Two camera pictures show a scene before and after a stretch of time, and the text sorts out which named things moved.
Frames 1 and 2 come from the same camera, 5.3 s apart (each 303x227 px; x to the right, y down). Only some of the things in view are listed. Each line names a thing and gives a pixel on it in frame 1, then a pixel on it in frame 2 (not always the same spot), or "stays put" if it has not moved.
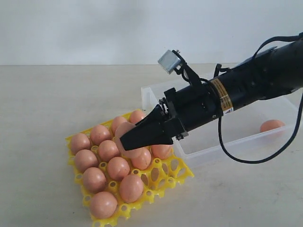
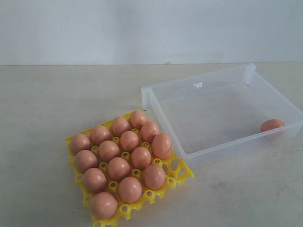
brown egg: [103, 205] stays put
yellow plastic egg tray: [113, 182] stays put
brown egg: [121, 129] -> [154, 177]
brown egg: [136, 116] stays put
